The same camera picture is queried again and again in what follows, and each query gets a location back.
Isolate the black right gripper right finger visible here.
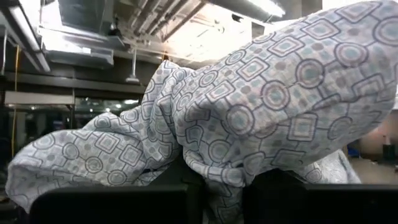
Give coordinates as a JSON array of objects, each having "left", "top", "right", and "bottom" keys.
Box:
[{"left": 243, "top": 170, "right": 324, "bottom": 224}]

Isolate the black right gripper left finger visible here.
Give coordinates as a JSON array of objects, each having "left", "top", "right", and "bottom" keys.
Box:
[{"left": 127, "top": 174, "right": 205, "bottom": 224}]

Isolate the light blue patterned cloth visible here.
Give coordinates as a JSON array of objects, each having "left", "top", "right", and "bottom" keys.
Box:
[{"left": 4, "top": 0, "right": 398, "bottom": 224}]

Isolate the hanging pendant lamp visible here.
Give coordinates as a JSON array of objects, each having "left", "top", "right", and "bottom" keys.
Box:
[{"left": 126, "top": 48, "right": 141, "bottom": 85}]

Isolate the ceiling strip light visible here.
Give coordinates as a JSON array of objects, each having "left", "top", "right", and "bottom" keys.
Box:
[{"left": 7, "top": 4, "right": 52, "bottom": 74}]

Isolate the ceiling air duct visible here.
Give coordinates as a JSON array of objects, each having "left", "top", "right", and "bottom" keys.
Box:
[{"left": 214, "top": 0, "right": 287, "bottom": 22}]

